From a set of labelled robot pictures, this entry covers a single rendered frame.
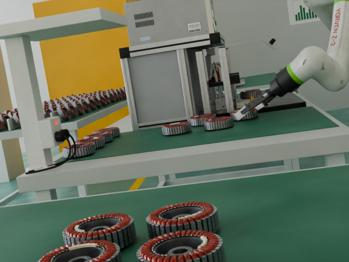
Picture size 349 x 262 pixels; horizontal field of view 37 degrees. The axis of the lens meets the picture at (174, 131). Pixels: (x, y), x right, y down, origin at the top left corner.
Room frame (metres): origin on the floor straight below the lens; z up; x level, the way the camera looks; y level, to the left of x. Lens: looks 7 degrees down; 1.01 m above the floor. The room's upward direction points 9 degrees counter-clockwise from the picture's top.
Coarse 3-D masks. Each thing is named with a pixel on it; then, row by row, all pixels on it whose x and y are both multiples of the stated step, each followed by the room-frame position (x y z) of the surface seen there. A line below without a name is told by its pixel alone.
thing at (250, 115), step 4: (232, 112) 2.08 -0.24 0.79; (252, 112) 2.05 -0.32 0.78; (256, 112) 2.07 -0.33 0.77; (232, 116) 2.07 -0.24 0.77; (244, 116) 2.04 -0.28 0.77; (248, 116) 2.04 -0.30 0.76; (252, 116) 2.05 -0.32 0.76; (256, 116) 2.06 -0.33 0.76; (236, 120) 2.06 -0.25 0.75; (240, 120) 2.05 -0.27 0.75
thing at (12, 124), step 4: (52, 112) 3.39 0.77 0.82; (56, 112) 3.45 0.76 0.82; (52, 116) 3.38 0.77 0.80; (8, 120) 3.41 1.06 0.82; (12, 120) 3.47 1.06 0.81; (60, 120) 3.50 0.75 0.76; (8, 124) 3.41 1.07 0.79; (12, 124) 3.46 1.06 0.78; (16, 124) 3.51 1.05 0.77; (8, 128) 3.41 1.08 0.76; (12, 128) 3.45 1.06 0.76
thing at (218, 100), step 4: (224, 96) 2.48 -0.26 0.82; (216, 100) 2.41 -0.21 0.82; (220, 100) 2.41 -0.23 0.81; (224, 100) 2.41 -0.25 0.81; (216, 104) 2.41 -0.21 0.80; (220, 104) 2.41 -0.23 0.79; (224, 104) 2.41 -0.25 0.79; (216, 108) 2.41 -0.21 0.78; (220, 108) 2.41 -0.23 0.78; (224, 108) 2.41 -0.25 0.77
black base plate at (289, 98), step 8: (288, 96) 2.55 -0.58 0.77; (296, 96) 2.49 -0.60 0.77; (264, 104) 2.33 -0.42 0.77; (272, 104) 2.28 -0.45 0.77; (280, 104) 2.23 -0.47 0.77; (288, 104) 2.21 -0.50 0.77; (296, 104) 2.20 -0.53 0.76; (304, 104) 2.20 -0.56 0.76; (200, 112) 2.43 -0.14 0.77; (216, 112) 2.32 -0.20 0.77; (224, 112) 2.27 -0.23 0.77; (264, 112) 2.22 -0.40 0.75
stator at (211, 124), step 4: (224, 116) 1.97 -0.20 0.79; (228, 116) 1.95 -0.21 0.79; (208, 120) 1.93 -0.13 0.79; (212, 120) 1.96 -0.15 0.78; (216, 120) 1.89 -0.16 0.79; (220, 120) 1.89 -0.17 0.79; (224, 120) 1.89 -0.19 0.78; (228, 120) 1.89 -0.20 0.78; (232, 120) 1.92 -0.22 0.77; (204, 124) 1.92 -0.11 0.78; (208, 124) 1.90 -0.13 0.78; (212, 124) 1.89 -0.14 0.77; (216, 124) 1.88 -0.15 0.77; (220, 124) 1.89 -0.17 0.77; (224, 124) 1.88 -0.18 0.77; (228, 124) 1.89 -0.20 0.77; (232, 124) 1.91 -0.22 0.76; (204, 128) 1.93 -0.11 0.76; (208, 128) 1.90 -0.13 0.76; (212, 128) 1.89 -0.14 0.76; (216, 128) 1.88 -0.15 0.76; (220, 128) 1.88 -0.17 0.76; (224, 128) 1.89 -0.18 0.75
